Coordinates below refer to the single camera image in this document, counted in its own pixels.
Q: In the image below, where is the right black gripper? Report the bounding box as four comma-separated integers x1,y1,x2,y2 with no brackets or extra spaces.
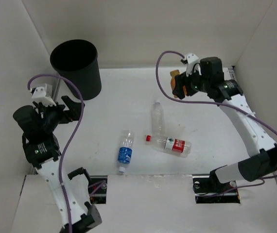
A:
172,66,210,100

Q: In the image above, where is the orange juice bottle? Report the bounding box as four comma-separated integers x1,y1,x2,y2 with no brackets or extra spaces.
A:
170,69,187,100

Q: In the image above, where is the clear unlabelled plastic bottle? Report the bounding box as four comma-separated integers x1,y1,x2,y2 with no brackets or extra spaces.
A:
151,101,165,135

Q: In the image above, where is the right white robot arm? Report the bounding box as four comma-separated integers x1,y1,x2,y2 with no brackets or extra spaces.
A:
171,53,277,192

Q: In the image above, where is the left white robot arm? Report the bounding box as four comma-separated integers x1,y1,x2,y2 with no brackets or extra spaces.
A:
13,96,102,233

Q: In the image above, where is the black plastic waste bin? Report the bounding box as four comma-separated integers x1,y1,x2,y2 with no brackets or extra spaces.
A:
50,39,102,100

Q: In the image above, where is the red-capped red-label bottle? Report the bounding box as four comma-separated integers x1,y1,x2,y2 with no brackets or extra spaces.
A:
145,135,191,158

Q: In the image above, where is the blue-label clear bottle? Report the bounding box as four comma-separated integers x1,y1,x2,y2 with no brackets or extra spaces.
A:
117,131,135,173

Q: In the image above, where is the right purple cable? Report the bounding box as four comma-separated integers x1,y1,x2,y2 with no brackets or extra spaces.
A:
156,50,277,197

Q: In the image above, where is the purple cable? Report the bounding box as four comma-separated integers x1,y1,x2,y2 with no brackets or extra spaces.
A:
27,74,106,233
156,50,277,197

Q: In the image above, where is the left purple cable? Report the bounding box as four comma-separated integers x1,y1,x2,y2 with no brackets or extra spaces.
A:
27,74,106,233

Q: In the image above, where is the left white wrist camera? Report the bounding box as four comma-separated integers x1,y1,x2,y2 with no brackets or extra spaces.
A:
30,83,56,107

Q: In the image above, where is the right aluminium frame rail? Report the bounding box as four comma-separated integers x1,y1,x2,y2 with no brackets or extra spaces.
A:
228,67,252,117

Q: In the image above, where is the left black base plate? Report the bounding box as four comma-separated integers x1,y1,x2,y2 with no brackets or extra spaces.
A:
88,176,108,204

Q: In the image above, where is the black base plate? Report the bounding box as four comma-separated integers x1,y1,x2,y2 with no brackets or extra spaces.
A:
88,176,108,204
192,174,241,204

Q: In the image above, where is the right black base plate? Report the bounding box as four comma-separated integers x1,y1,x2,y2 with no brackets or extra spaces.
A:
192,174,241,204

